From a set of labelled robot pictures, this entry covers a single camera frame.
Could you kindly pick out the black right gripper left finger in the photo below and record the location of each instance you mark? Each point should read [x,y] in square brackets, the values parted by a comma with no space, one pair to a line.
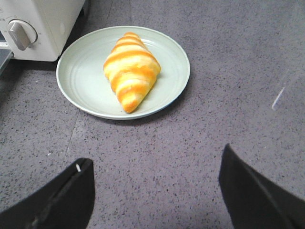
[66,202]

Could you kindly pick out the pale green plate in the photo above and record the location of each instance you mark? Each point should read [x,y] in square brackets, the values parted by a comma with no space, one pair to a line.
[81,79]

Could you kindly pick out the glass oven door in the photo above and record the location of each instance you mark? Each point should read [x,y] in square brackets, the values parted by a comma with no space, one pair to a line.
[5,54]

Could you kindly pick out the grey oven timer knob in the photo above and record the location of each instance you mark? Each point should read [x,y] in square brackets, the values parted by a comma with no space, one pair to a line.
[22,33]

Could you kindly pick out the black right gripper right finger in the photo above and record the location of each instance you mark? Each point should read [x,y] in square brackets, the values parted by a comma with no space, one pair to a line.
[255,202]

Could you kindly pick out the yellow striped croissant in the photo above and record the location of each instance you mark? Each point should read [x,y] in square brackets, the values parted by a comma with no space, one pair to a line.
[132,71]

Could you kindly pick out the white Toshiba toaster oven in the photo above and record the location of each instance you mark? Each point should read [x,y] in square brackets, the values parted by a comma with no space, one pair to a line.
[53,21]

